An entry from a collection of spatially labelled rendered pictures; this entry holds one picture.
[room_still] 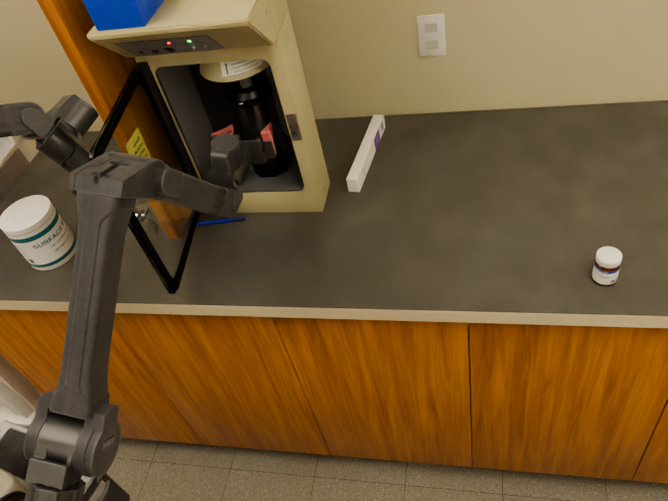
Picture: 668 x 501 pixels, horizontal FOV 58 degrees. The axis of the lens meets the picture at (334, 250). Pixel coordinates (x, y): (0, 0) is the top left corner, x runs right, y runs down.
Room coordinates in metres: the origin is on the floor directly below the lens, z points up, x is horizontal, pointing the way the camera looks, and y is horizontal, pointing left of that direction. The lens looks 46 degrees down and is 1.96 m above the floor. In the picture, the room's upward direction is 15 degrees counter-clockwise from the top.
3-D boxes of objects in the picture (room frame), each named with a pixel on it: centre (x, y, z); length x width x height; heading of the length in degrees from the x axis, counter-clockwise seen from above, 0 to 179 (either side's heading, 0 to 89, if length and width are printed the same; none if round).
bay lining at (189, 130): (1.30, 0.11, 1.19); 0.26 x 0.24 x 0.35; 70
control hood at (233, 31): (1.13, 0.17, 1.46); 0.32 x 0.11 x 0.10; 70
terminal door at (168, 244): (1.07, 0.34, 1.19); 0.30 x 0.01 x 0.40; 166
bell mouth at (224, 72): (1.27, 0.10, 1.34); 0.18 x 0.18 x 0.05
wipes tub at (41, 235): (1.24, 0.72, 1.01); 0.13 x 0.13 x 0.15
